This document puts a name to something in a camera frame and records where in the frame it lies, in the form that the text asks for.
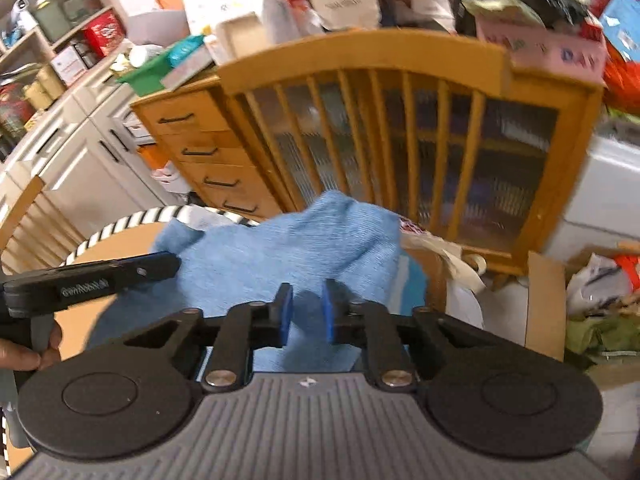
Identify white sideboard cabinet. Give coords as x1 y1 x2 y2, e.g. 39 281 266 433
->
0 85 176 261

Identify cardboard box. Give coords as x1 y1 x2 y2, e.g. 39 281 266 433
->
527 245 640 391

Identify pink box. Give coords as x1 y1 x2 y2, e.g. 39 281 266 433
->
475 17 608 83

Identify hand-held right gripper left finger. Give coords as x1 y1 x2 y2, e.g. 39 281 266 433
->
122 282 295 393

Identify yellow packets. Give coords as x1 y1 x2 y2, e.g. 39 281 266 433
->
22 65 66 111

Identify wooden drawer cabinet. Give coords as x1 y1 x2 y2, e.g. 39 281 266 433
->
130 72 606 276

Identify white storage cart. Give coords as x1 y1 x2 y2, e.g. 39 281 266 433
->
125 110 186 201

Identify light blue knit garment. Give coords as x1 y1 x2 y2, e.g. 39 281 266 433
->
87 190 428 373

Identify person's left hand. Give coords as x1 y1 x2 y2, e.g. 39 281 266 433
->
0 321 63 372

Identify teal wipes packet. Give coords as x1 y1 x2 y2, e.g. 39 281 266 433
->
167 35 206 68

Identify cream cloth bag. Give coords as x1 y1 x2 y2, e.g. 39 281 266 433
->
400 230 488 331

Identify red printed box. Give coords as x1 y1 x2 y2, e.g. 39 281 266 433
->
82 10 126 58

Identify white box with red label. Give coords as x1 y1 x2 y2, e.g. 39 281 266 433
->
50 45 88 86

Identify green plastic bin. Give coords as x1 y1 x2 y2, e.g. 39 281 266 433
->
116 35 206 97

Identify wooden spindle-back chair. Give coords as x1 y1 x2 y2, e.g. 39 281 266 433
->
0 175 88 273
218 29 513 261

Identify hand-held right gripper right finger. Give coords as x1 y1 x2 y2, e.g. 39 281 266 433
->
322 279 496 393

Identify round brown striped-rim table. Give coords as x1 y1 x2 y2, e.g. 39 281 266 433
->
0 204 273 471

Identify white appliance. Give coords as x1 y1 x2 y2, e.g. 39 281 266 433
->
545 130 640 261

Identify red and blue printed package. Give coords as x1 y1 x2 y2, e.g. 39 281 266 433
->
597 0 640 111

